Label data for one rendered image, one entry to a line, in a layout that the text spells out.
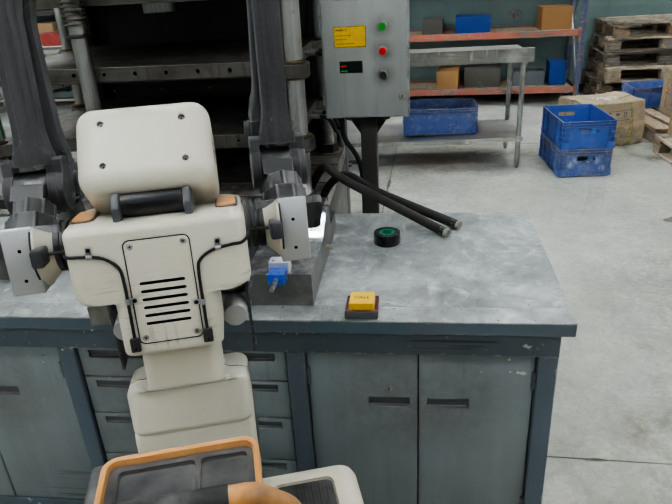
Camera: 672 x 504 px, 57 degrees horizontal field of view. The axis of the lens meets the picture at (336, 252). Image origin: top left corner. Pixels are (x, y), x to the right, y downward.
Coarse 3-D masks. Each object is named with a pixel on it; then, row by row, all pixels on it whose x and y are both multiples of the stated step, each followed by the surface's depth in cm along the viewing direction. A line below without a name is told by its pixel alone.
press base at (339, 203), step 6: (342, 168) 286; (336, 186) 263; (342, 186) 284; (336, 192) 262; (342, 192) 284; (336, 198) 262; (342, 198) 284; (330, 204) 244; (336, 204) 262; (342, 204) 284; (330, 210) 243; (336, 210) 262; (342, 210) 284
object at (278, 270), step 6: (270, 258) 155; (276, 258) 155; (270, 264) 153; (276, 264) 153; (282, 264) 152; (288, 264) 153; (270, 270) 152; (276, 270) 152; (282, 270) 151; (288, 270) 153; (270, 276) 150; (276, 276) 149; (282, 276) 149; (270, 282) 150; (276, 282) 148; (282, 282) 150; (270, 288) 145
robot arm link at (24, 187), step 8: (16, 176) 108; (24, 176) 108; (32, 176) 108; (40, 176) 108; (16, 184) 107; (24, 184) 107; (32, 184) 107; (40, 184) 106; (16, 192) 105; (24, 192) 105; (32, 192) 105; (40, 192) 105; (16, 200) 104; (48, 200) 108
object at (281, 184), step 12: (264, 180) 112; (276, 180) 109; (288, 180) 109; (300, 180) 113; (264, 192) 109; (276, 192) 107; (288, 192) 107; (300, 192) 108; (264, 204) 105; (312, 204) 107; (312, 216) 110
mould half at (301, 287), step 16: (320, 240) 171; (256, 256) 164; (272, 256) 163; (320, 256) 167; (256, 272) 154; (304, 272) 153; (320, 272) 167; (256, 288) 155; (288, 288) 154; (304, 288) 154; (256, 304) 157; (272, 304) 157; (288, 304) 156; (304, 304) 156
